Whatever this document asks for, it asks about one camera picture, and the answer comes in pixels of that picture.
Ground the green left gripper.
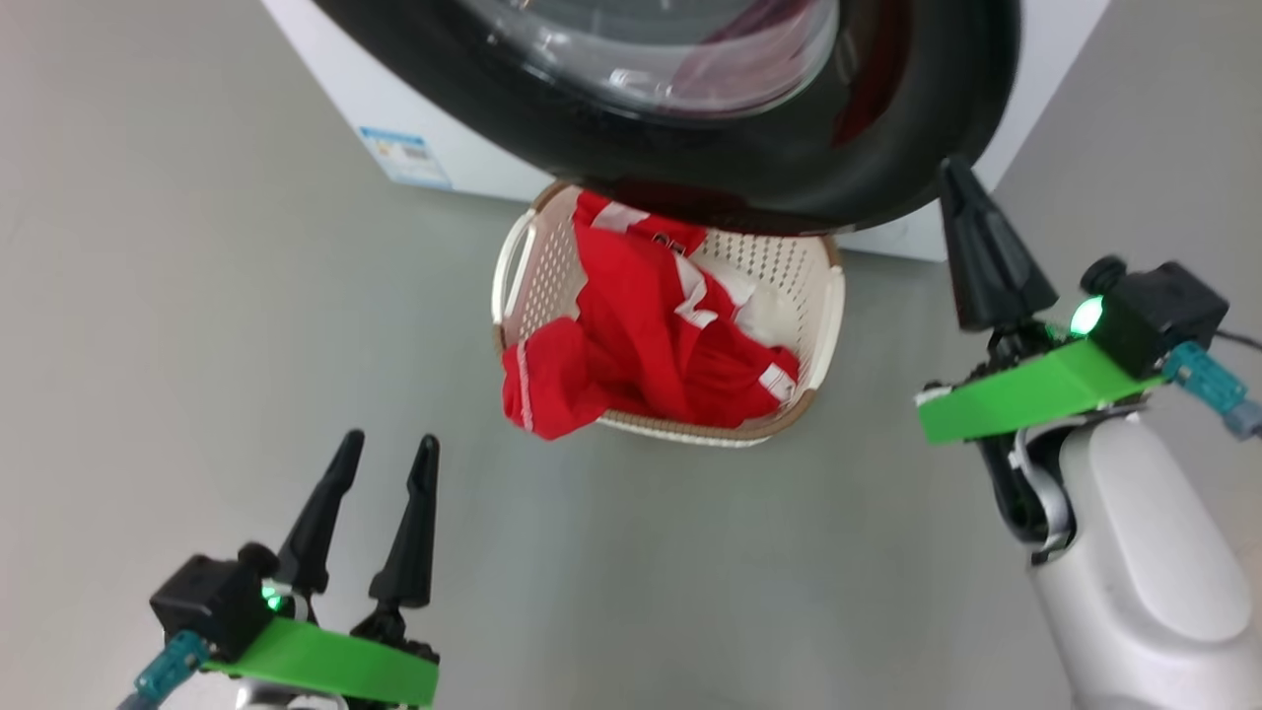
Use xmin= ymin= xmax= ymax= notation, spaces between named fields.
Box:
xmin=202 ymin=429 xmax=441 ymax=709

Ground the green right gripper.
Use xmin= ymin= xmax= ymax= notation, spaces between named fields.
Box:
xmin=915 ymin=156 xmax=1169 ymax=445

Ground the black round washer door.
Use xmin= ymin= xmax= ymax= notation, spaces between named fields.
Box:
xmin=311 ymin=0 xmax=1022 ymax=238

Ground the red and white garment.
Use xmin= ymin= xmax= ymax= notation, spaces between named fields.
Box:
xmin=501 ymin=190 xmax=802 ymax=441

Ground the cream perforated laundry basket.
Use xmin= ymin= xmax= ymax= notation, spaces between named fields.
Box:
xmin=491 ymin=180 xmax=847 ymax=450

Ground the white front-load washing machine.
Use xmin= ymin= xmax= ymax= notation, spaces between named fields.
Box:
xmin=261 ymin=0 xmax=1113 ymax=263

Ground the blue energy label sticker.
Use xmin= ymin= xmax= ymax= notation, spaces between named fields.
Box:
xmin=358 ymin=126 xmax=455 ymax=190

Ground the teal right cable connector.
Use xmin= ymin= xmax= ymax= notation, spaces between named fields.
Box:
xmin=1161 ymin=341 xmax=1262 ymax=440

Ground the teal cable connector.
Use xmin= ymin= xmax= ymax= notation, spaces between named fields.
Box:
xmin=1161 ymin=341 xmax=1262 ymax=440
xmin=118 ymin=631 xmax=211 ymax=710

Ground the teal left cable connector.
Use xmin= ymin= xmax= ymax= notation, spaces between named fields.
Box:
xmin=118 ymin=631 xmax=211 ymax=710

